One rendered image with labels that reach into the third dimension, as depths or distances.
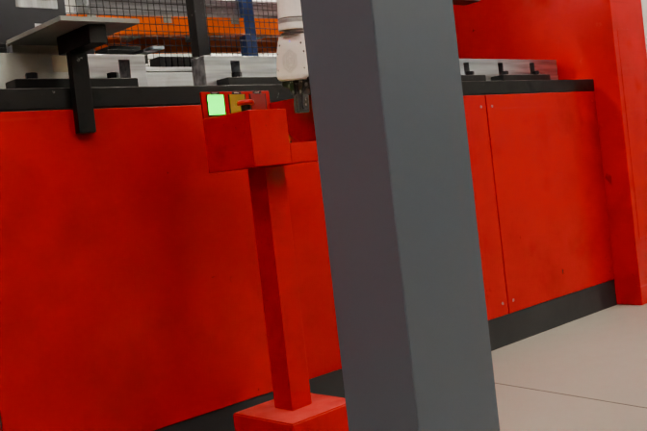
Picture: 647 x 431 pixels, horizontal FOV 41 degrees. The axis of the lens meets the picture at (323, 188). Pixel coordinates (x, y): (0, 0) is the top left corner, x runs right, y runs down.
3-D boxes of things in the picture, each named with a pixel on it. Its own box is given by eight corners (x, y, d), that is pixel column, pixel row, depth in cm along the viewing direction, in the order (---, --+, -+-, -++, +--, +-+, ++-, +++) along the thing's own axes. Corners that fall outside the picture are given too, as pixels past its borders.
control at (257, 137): (254, 166, 181) (245, 81, 180) (208, 173, 192) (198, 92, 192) (323, 160, 195) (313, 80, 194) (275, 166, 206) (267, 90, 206)
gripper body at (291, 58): (269, 31, 191) (271, 82, 192) (300, 25, 183) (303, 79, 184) (294, 32, 196) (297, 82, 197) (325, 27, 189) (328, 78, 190)
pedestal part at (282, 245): (292, 411, 190) (264, 166, 189) (274, 408, 194) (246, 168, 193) (312, 403, 194) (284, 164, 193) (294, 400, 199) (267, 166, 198)
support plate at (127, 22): (60, 20, 171) (60, 14, 171) (6, 44, 191) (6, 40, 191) (140, 23, 184) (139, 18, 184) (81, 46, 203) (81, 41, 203)
